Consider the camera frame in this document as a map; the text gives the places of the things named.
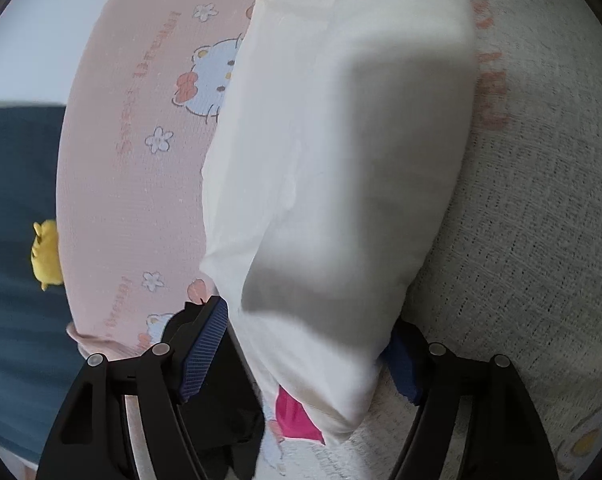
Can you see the magenta t-shirt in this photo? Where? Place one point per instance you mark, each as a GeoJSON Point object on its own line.
{"type": "Point", "coordinates": [293, 417]}

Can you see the pink cream printed blanket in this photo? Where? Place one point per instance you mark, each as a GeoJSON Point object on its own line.
{"type": "Point", "coordinates": [131, 160]}

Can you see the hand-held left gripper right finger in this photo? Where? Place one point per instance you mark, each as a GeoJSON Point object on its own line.
{"type": "Point", "coordinates": [403, 370]}

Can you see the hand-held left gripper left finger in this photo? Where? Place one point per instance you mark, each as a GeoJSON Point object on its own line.
{"type": "Point", "coordinates": [206, 350]}

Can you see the black garment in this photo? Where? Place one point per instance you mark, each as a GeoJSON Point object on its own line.
{"type": "Point", "coordinates": [226, 420]}

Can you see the yellow plush toy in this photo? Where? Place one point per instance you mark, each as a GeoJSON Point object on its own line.
{"type": "Point", "coordinates": [47, 255]}

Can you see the cream shirt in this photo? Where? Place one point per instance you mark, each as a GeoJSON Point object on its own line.
{"type": "Point", "coordinates": [331, 185]}

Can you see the dark teal cloth panel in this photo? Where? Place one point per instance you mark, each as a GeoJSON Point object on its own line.
{"type": "Point", "coordinates": [16, 210]}

